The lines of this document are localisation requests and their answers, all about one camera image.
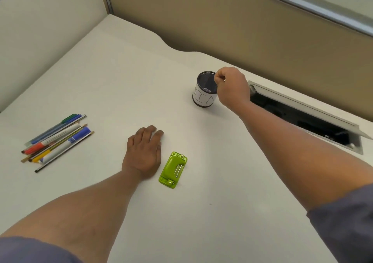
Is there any person's left hand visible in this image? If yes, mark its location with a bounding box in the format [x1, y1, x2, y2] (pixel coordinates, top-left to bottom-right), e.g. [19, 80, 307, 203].
[121, 125, 165, 181]

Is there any person's right hand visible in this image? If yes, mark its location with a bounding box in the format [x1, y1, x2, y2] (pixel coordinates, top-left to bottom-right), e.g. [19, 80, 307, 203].
[214, 66, 251, 115]

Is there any green hole punch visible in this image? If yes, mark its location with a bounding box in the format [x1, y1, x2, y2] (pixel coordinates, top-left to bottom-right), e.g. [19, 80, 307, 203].
[158, 151, 188, 189]

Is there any pile of pens and pencils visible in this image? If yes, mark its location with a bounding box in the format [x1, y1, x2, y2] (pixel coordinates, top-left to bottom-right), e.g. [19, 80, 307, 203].
[20, 113, 95, 174]

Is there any green capped pen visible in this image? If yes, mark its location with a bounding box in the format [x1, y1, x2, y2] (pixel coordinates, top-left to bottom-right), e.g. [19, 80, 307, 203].
[24, 113, 78, 147]

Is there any yellow barrel pen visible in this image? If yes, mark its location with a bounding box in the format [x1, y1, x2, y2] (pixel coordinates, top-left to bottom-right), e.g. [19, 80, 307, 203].
[30, 127, 88, 164]

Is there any white marker red end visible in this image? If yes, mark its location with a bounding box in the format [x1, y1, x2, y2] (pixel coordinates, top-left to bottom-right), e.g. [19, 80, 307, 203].
[21, 123, 81, 155]

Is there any person's left forearm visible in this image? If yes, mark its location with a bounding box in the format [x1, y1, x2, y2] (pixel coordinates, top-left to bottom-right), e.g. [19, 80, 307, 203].
[0, 168, 144, 263]

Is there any person's right forearm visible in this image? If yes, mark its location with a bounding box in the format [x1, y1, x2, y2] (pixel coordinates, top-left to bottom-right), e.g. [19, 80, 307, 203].
[237, 101, 373, 213]

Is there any person's left grey sleeve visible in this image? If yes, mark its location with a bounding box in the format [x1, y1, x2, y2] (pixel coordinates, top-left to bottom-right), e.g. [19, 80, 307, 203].
[0, 236, 84, 263]

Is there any person's grey sleeve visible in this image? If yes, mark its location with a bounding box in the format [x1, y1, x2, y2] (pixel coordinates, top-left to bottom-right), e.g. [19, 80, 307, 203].
[306, 183, 373, 263]
[0, 236, 84, 263]

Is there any person's right grey sleeve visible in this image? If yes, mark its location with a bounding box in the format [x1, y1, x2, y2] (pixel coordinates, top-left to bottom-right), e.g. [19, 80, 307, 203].
[306, 183, 373, 263]

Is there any black mesh pen cup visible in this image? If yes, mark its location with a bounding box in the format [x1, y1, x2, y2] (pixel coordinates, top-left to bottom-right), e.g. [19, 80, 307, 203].
[192, 70, 219, 109]

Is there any beige cubicle partition panel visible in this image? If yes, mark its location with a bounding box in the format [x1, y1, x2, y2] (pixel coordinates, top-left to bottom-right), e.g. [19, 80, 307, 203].
[98, 0, 373, 121]

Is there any cream rounded desk divider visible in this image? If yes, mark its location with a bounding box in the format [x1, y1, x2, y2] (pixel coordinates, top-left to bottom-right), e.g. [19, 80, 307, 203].
[0, 0, 109, 113]

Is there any grey desk cable hatch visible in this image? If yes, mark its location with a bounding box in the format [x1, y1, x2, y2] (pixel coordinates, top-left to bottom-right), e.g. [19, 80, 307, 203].
[247, 80, 373, 156]

